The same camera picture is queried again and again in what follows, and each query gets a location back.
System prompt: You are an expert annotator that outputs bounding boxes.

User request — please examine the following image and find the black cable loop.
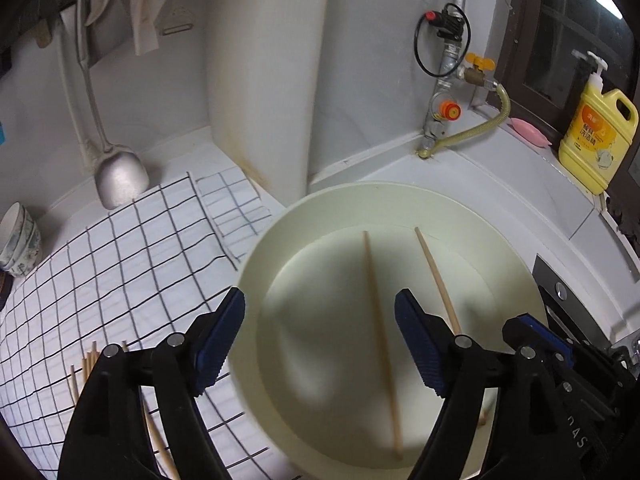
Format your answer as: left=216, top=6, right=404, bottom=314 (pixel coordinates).
left=414, top=2, right=471, bottom=78

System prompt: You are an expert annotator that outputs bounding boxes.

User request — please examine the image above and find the pile of wooden chopsticks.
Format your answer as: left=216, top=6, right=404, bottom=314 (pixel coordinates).
left=70, top=340, right=181, bottom=480

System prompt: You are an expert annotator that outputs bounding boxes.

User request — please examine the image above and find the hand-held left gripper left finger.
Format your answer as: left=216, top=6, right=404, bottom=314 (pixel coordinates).
left=57, top=287, right=246, bottom=480

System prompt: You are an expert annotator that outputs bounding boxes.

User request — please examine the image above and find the dark wall rack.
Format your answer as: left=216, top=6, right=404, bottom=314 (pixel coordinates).
left=0, top=0, right=176, bottom=61

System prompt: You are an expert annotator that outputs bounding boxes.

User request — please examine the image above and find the beige hanging cloth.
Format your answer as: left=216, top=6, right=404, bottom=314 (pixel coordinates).
left=85, top=0, right=168, bottom=56

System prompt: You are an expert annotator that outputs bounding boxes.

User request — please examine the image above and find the black valve with red knob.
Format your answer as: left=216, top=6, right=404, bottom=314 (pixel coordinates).
left=425, top=7, right=463, bottom=41

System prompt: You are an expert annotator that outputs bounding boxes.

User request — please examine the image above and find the yellow detergent pump bottle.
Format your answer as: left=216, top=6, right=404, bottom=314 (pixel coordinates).
left=558, top=51, right=640, bottom=195

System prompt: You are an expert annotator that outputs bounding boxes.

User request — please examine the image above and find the patterned ceramic bowls stack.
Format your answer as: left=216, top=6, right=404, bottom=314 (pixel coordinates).
left=0, top=220, right=42, bottom=277

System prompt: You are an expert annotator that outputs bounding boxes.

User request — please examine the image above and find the white long-handled utensil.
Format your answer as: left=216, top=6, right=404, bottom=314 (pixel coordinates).
left=57, top=15, right=101, bottom=171

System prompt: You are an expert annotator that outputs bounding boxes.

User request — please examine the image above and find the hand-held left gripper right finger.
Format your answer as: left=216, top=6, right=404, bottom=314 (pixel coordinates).
left=394, top=287, right=581, bottom=480

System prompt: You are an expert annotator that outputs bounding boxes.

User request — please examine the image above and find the white black checked cloth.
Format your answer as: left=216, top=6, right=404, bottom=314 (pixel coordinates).
left=0, top=172, right=286, bottom=480

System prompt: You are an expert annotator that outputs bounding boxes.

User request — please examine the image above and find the large white plastic bowl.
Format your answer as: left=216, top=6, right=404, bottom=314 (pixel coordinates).
left=235, top=182, right=551, bottom=478

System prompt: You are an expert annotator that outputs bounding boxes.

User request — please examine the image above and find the black stove grate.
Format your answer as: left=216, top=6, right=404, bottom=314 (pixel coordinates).
left=607, top=192, right=640, bottom=241

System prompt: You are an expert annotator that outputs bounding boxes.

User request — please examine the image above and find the patterned white ceramic bowl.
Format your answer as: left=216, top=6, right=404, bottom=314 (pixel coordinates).
left=0, top=202, right=36, bottom=256

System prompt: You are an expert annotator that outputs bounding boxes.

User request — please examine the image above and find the dark window frame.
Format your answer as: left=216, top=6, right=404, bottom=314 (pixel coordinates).
left=500, top=0, right=640, bottom=126

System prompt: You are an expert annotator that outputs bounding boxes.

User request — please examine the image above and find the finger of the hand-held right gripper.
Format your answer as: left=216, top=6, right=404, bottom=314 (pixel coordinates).
left=502, top=315, right=576, bottom=361

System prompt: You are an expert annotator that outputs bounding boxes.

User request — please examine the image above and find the pink soap bar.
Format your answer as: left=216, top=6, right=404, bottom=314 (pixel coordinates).
left=509, top=117, right=551, bottom=148

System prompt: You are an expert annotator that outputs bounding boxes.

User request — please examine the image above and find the metal spatula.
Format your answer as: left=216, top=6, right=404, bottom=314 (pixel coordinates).
left=74, top=0, right=151, bottom=211

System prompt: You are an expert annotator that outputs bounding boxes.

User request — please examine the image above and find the brass valve yellow handle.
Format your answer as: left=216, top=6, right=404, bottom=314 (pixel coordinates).
left=457, top=52, right=496, bottom=86

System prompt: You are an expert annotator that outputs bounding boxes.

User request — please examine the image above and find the yellow gas hose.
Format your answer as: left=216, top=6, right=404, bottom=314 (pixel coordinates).
left=417, top=82, right=511, bottom=158

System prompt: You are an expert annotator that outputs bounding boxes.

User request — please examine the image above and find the wooden chopstick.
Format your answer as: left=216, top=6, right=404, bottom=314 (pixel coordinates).
left=362, top=231, right=403, bottom=458
left=414, top=227, right=488, bottom=426

